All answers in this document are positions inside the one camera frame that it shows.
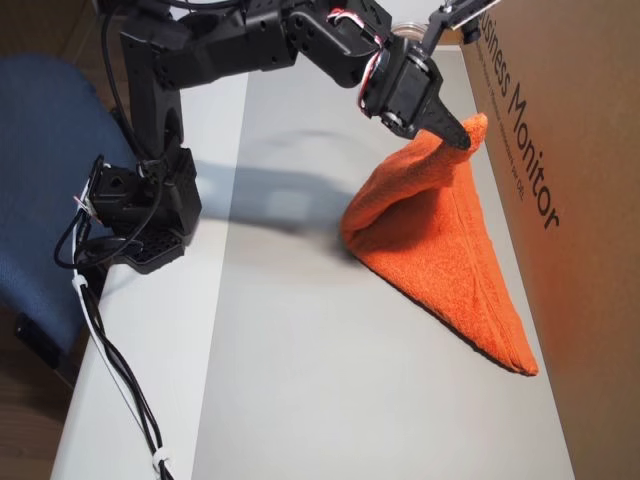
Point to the black square wrist camera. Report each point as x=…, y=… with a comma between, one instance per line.
x=462, y=12

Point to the clear plastic jar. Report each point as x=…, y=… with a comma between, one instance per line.
x=407, y=29

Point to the orange terry towel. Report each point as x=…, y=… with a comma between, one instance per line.
x=440, y=260

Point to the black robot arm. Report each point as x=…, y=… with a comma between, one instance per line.
x=225, y=45

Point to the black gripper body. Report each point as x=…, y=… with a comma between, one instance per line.
x=416, y=102

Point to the grey table mat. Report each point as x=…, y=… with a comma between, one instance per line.
x=310, y=375

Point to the brown Business Monitor cardboard box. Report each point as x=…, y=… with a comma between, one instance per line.
x=590, y=300

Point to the black perforated clamp plate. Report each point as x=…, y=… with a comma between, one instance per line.
x=155, y=247

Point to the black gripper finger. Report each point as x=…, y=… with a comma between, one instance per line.
x=447, y=127

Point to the blue office chair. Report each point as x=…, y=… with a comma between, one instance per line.
x=40, y=175

